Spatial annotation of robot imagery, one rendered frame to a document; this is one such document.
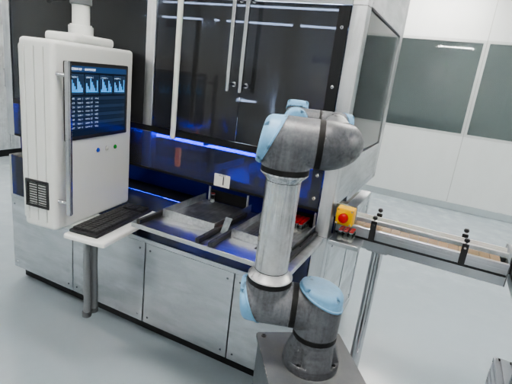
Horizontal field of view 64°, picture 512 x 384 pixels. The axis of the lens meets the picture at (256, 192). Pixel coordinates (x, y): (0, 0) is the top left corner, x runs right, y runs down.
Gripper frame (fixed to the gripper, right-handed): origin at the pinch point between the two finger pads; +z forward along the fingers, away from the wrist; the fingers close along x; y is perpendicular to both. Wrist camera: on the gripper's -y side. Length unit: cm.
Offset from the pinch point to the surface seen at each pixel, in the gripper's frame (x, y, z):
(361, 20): 11, -23, -66
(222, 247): -18.5, 11.8, 21.4
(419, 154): 21, -485, 34
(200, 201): -54, -28, 20
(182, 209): -53, -12, 21
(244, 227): -20.1, -10.3, 20.2
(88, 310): -101, -3, 86
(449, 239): 58, -37, 12
